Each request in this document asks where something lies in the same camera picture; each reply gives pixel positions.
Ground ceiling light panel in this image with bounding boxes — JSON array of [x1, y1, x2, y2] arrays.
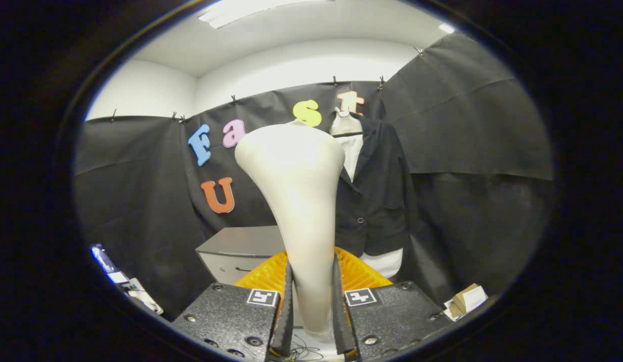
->
[[198, 0, 337, 29]]

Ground row of black clips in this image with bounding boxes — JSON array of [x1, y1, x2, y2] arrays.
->
[[109, 46, 425, 124]]

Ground grey cabinet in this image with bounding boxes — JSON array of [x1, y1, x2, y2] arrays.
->
[[196, 225, 292, 286]]

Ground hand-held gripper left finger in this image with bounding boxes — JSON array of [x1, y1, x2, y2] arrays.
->
[[171, 247, 293, 361]]

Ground blue and white clutter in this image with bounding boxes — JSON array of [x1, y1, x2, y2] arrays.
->
[[90, 243, 164, 316]]

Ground white mannequin torso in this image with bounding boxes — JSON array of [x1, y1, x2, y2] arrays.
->
[[339, 133, 404, 279]]

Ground black backdrop cloth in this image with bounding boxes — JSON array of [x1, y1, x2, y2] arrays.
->
[[72, 31, 554, 317]]

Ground white garment steamer head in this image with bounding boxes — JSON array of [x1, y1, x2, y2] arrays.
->
[[234, 122, 346, 340]]

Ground black jacket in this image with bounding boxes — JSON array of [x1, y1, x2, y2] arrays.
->
[[334, 115, 417, 258]]

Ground white plastic hanger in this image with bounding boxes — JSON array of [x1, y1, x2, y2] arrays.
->
[[330, 107, 365, 137]]

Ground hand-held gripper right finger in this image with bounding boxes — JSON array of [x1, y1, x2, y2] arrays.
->
[[333, 247, 455, 358]]

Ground small cardboard box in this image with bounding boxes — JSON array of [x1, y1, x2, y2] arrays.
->
[[443, 283, 489, 322]]

